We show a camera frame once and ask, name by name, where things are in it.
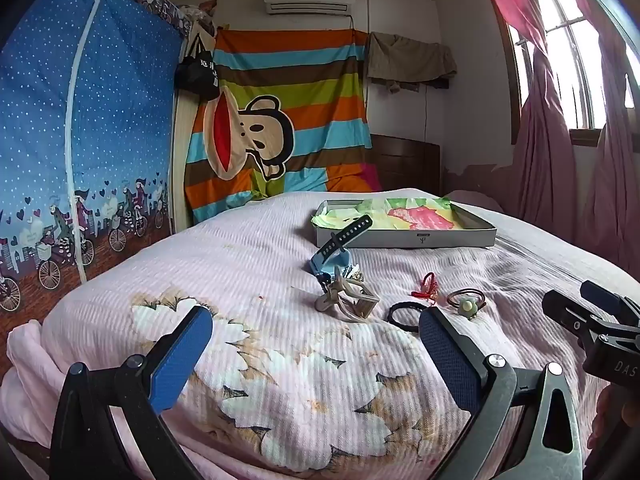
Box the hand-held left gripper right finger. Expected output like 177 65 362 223
418 305 583 480

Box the black hair tie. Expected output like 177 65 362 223
387 300 426 333

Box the blue smartwatch with black strap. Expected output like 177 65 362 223
309 214 375 281

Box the red string bracelet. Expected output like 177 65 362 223
411 272 443 303

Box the black hanging bag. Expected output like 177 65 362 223
174 32 221 102

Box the khaki hanging cloth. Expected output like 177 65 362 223
366 31 458 93

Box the brown hair tie green flower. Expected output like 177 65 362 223
446 288 486 318

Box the striped monkey print cloth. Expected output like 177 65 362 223
182 27 382 226

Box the blue printed fabric wardrobe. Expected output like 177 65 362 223
0 0 185 316

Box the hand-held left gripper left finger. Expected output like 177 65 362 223
50 304 216 480

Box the grey shallow box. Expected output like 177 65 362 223
311 197 498 250

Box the person's right hand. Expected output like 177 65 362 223
587 385 640 461

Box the window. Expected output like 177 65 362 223
507 0 640 147

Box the white air conditioner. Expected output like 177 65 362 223
263 0 357 16

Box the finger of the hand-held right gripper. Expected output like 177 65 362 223
580 280 640 328
542 287 603 347

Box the beige hair claw clip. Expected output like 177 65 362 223
314 275 382 323

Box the dark wooden headboard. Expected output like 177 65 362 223
367 134 441 193

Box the pink curtain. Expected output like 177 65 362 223
570 0 640 281
475 0 576 223

